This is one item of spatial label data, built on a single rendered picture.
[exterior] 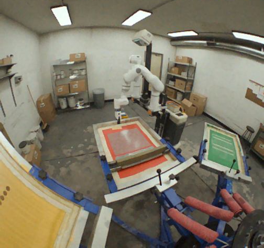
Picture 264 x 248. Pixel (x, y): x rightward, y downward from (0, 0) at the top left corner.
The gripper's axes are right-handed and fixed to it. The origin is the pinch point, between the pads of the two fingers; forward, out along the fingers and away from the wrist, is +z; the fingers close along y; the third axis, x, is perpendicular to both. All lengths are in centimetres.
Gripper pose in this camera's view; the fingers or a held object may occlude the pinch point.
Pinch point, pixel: (118, 121)
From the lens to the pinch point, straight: 127.5
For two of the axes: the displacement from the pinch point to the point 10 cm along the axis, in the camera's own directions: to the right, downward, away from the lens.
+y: -4.0, -4.6, 7.9
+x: -9.1, 1.6, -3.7
